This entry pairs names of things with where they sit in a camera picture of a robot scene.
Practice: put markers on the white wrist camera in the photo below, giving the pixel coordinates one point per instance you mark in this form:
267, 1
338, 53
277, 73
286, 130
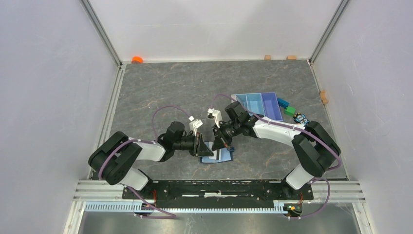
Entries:
194, 124
215, 115

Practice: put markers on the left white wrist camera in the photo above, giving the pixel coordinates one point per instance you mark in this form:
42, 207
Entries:
194, 124

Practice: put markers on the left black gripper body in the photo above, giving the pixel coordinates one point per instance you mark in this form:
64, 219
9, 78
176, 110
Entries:
186, 143

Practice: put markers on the blue toy brick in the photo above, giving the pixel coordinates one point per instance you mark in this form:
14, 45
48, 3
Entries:
282, 103

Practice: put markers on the orange round cap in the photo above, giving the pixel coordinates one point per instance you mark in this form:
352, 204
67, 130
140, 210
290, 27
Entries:
136, 59

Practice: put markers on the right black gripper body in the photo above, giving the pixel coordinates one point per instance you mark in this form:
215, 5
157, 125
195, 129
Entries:
227, 132

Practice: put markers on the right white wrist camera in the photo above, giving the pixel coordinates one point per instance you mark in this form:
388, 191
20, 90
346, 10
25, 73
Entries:
215, 115

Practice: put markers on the green toy brick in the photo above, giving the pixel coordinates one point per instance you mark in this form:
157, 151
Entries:
290, 111

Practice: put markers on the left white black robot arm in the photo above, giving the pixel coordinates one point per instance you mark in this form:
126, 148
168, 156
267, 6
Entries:
114, 159

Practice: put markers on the blue card holder wallet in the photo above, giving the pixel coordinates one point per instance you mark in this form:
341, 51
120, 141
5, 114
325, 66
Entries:
226, 156

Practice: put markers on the grey credit card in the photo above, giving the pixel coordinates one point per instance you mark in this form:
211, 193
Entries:
216, 155

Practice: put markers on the curved wooden piece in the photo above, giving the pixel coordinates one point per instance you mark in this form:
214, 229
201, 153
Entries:
323, 97

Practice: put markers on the small wooden block right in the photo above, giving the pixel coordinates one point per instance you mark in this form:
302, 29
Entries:
291, 57

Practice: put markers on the blue purple three-bin tray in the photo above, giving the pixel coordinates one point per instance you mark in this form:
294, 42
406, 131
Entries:
261, 103

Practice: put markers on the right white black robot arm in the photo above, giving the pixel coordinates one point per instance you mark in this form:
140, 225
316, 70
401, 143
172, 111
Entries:
314, 147

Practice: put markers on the black owl pattern block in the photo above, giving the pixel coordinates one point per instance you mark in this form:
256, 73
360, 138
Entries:
300, 118

